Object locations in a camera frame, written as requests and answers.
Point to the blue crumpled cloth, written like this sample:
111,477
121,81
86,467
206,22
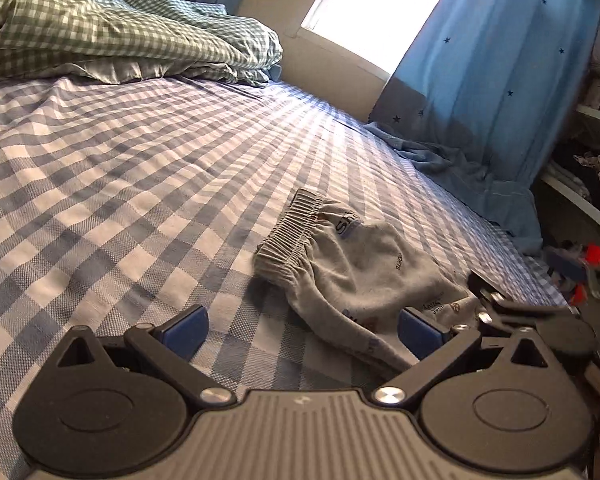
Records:
480,190

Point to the clothes on shelf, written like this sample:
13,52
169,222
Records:
590,165

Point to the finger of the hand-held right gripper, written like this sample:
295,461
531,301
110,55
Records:
510,307

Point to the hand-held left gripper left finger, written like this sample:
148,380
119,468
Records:
187,332

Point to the blue checked bed sheet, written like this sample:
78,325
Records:
105,185

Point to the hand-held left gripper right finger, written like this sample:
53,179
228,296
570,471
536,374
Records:
417,337

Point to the window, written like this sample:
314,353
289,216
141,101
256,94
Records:
370,10

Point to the green checked quilt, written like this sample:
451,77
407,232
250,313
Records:
105,25

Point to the grey printed pants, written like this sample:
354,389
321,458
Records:
370,270

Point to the white shelf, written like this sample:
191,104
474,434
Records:
575,197

